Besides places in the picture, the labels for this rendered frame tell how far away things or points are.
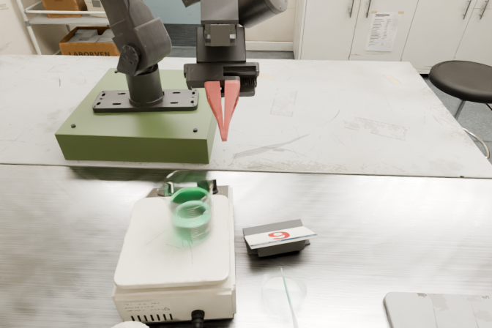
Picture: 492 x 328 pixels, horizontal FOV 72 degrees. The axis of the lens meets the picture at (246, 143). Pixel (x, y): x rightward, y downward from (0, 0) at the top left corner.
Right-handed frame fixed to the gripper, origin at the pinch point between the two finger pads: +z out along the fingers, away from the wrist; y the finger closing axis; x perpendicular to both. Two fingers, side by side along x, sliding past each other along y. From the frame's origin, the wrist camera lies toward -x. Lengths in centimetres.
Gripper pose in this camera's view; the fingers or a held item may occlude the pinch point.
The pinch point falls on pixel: (224, 135)
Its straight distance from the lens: 46.1
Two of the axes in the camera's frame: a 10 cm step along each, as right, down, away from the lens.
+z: 0.5, 9.8, -2.1
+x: -0.5, 2.1, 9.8
